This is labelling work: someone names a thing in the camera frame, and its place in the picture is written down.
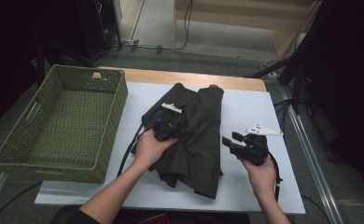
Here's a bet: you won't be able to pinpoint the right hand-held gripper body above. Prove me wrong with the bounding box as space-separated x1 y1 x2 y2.
230 124 285 166

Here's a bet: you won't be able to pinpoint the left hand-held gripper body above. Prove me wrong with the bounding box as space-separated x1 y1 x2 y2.
152 103 190 142

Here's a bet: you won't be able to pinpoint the dark pleated skirt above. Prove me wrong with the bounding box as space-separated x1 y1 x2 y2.
131 82 225 200

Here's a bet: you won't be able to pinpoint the green woven basket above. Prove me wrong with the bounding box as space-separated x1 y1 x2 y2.
0 63 129 185

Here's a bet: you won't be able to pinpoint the person's right hand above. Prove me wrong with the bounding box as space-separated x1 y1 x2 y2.
241 157 277 200

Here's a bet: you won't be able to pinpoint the person's left hand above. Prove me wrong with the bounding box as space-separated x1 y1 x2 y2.
133 129 178 171

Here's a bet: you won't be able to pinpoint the white board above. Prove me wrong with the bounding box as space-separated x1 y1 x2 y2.
34 81 306 215

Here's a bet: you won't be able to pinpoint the black stand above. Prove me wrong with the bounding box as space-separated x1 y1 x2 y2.
246 0 324 116

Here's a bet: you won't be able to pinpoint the light wooden cabinet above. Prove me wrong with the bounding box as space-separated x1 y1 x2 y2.
171 0 323 60

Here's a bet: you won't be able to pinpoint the dark curtain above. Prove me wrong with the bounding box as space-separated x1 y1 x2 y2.
0 0 78 136
301 0 364 208

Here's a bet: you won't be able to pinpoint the black equipment rack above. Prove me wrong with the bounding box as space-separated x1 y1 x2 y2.
74 0 123 58

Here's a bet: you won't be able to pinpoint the right hand-held gripper cable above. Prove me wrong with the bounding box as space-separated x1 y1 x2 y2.
265 148 285 203

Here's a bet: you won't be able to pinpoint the thin black floor cables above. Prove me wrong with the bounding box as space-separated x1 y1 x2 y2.
273 98 296 138

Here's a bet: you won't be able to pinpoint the black cable along floor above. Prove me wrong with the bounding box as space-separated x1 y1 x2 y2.
120 38 188 54

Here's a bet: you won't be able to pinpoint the thin black floor cable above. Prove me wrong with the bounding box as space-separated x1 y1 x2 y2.
301 194 331 224

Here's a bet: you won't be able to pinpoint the hanging black cable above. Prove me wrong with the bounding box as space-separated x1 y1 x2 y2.
175 0 193 52

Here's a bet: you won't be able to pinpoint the thick black floor cable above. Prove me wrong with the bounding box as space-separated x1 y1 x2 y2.
0 180 45 224

